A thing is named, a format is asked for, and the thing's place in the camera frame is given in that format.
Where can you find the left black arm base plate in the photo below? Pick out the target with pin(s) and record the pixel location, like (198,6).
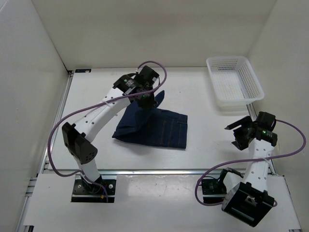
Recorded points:
(83,192)

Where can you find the dark blue denim trousers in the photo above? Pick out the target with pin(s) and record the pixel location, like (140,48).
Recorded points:
(152,127)

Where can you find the aluminium left frame rail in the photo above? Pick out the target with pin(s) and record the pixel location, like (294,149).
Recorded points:
(20,227)

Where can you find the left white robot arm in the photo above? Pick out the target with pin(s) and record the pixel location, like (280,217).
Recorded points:
(78,137)

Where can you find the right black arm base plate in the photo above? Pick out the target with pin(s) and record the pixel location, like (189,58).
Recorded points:
(213,190)

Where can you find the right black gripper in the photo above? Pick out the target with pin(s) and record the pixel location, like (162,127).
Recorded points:
(246,122)

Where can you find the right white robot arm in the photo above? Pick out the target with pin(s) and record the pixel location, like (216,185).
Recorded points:
(246,197)

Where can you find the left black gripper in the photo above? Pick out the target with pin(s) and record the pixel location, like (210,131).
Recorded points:
(148,104)

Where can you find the white plastic mesh basket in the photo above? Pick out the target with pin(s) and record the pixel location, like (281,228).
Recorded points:
(234,82)

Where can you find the black corner bracket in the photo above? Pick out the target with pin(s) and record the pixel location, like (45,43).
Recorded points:
(83,70)

